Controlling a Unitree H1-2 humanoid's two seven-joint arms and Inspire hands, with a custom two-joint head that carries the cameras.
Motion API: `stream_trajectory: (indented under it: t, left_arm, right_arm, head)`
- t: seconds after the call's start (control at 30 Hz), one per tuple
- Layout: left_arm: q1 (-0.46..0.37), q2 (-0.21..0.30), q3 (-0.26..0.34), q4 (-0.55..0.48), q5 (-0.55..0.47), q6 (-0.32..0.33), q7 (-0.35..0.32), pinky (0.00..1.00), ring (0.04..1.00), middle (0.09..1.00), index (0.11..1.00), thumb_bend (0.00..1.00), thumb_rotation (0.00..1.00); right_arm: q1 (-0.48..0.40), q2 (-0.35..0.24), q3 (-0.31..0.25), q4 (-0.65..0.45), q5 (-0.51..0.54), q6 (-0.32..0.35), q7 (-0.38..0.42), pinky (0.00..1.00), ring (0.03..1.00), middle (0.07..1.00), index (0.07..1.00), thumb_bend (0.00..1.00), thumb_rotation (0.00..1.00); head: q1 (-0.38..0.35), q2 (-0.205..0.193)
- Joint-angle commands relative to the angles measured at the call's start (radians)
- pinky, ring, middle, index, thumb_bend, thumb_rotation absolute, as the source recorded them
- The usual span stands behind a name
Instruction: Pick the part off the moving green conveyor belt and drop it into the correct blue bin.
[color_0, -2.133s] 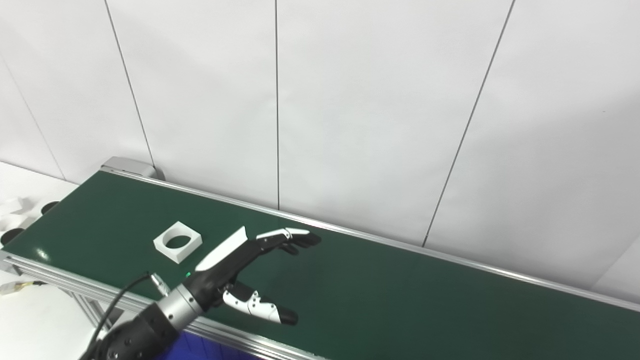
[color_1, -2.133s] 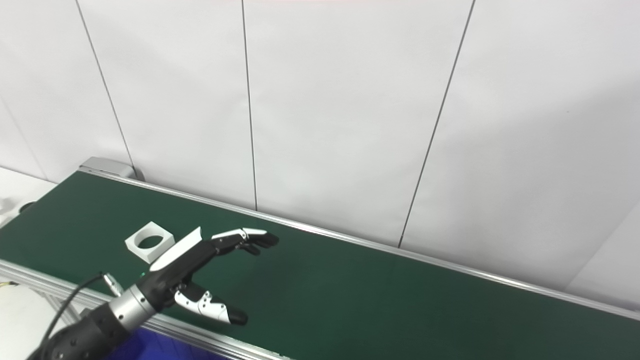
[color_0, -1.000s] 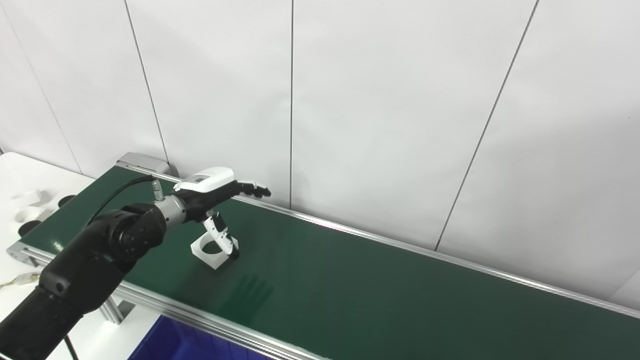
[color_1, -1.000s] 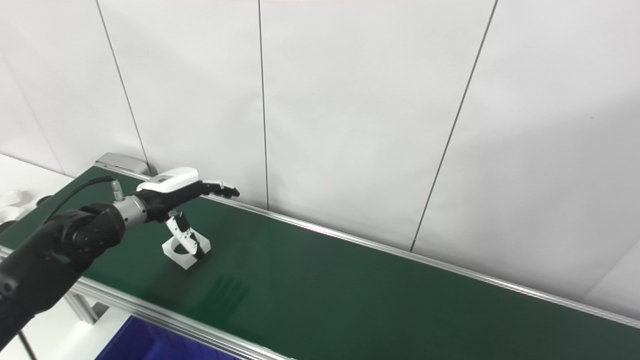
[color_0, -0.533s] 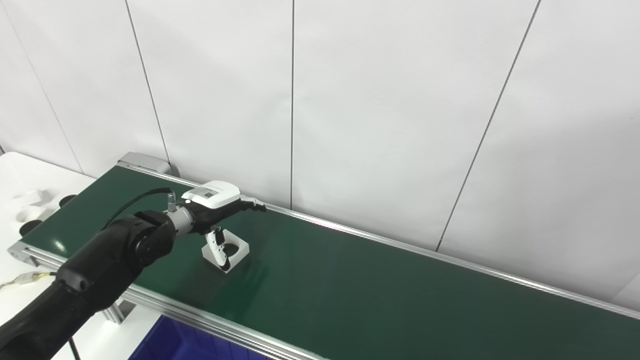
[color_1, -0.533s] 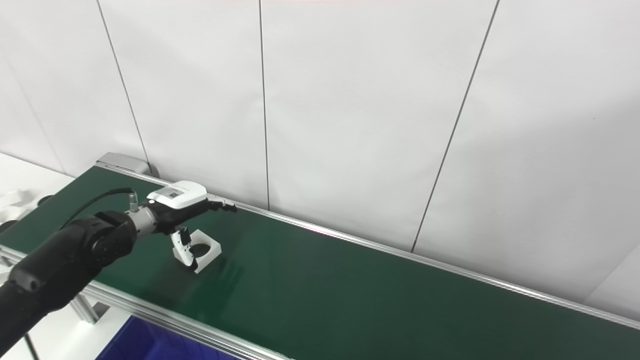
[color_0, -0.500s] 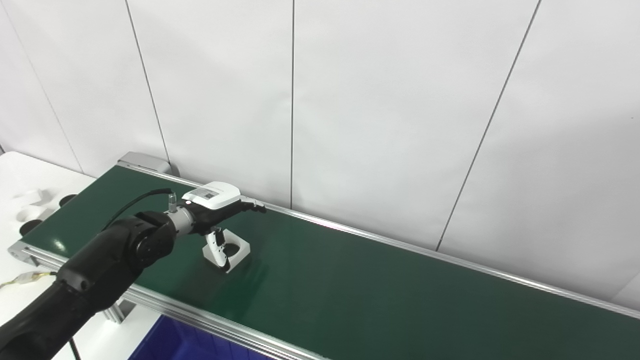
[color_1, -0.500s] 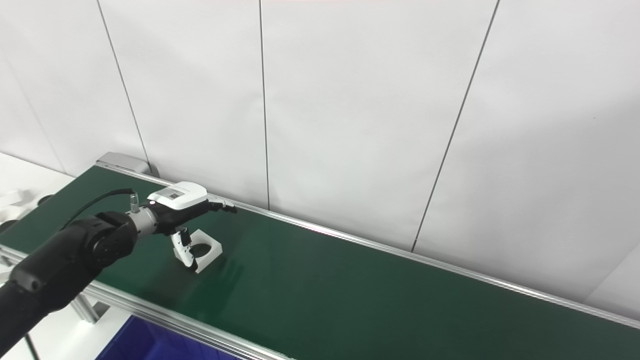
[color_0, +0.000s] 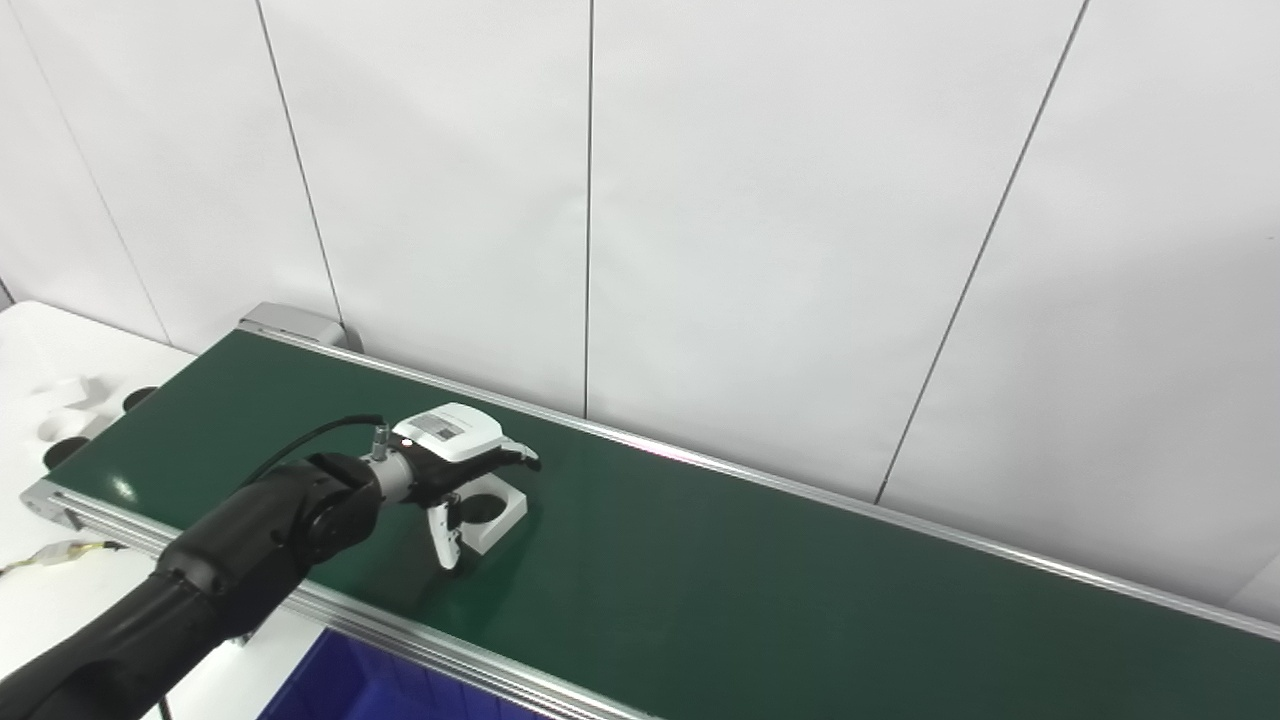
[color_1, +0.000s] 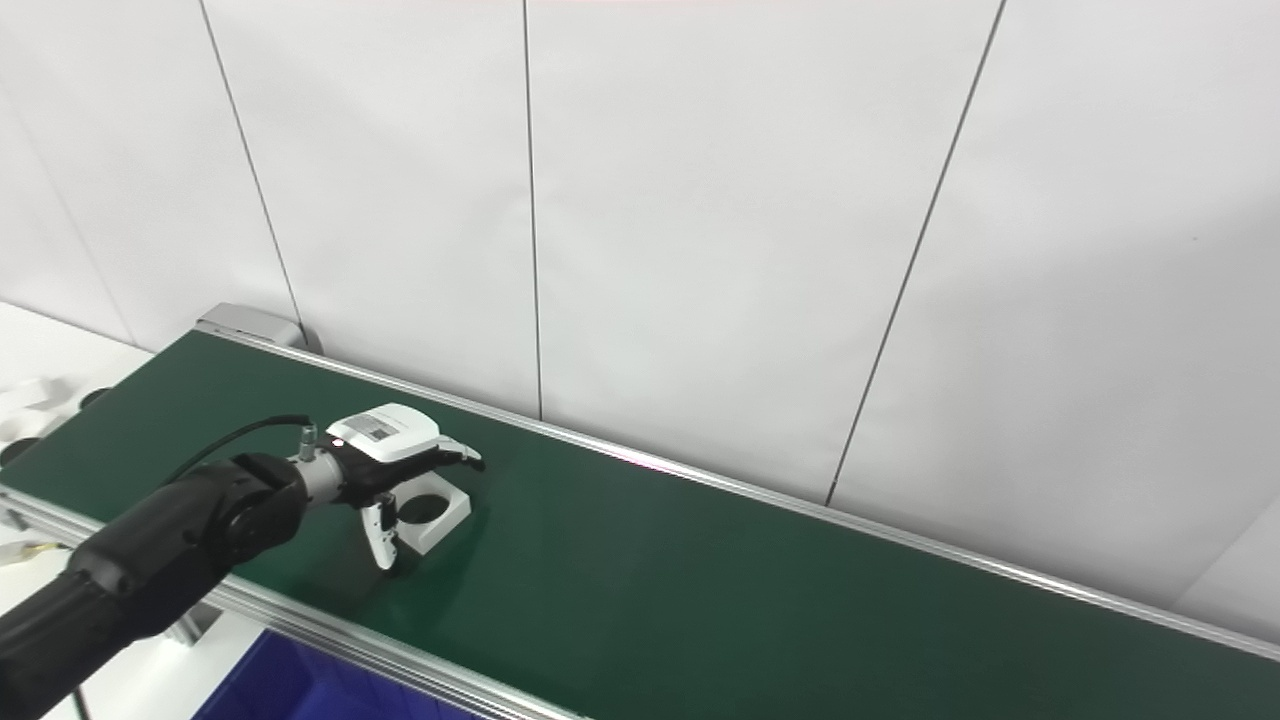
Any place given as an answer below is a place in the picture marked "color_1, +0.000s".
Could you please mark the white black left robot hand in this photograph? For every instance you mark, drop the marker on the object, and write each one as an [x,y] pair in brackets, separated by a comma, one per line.
[385,450]

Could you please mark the white block with round hole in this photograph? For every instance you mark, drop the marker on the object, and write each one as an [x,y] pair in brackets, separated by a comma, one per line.
[450,515]

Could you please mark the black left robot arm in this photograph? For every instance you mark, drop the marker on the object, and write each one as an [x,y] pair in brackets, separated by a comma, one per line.
[150,560]

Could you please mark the blue plastic bin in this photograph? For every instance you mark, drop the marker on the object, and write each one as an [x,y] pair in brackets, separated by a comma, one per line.
[300,685]

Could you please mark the aluminium conveyor support leg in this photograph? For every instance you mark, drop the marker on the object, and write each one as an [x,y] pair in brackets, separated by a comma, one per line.
[195,622]

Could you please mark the green conveyor belt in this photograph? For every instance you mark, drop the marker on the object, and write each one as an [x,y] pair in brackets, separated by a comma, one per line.
[750,600]

